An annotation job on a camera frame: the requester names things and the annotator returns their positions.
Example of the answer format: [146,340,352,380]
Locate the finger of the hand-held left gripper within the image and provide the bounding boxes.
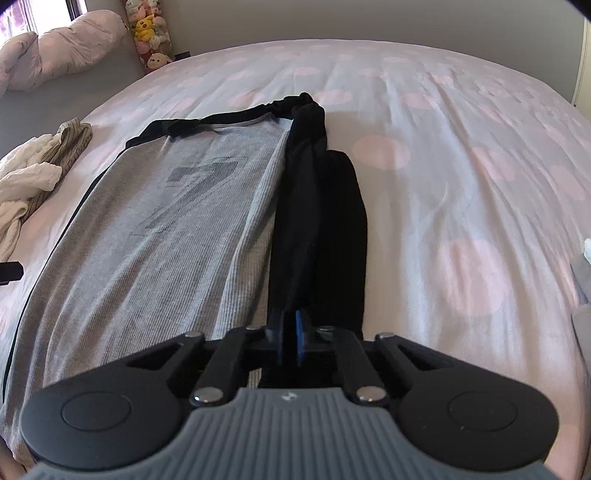
[0,261,24,285]

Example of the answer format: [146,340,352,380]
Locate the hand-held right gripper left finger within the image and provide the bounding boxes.
[126,311,288,407]

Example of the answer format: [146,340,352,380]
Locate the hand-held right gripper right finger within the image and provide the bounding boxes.
[294,309,465,407]

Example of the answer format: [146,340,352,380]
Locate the grey shirt with black sleeves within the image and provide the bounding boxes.
[0,92,369,468]

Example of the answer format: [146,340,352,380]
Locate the white crumpled cloth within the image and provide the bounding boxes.
[0,134,63,261]

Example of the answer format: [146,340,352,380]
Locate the striped beige cloth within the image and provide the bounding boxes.
[25,117,93,208]

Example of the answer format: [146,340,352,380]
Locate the pink duvet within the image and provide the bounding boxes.
[0,10,127,92]

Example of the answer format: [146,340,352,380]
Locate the stack of plush toys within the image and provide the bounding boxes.
[124,0,175,70]

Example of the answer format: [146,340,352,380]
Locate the grey padded object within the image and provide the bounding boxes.
[571,256,591,352]

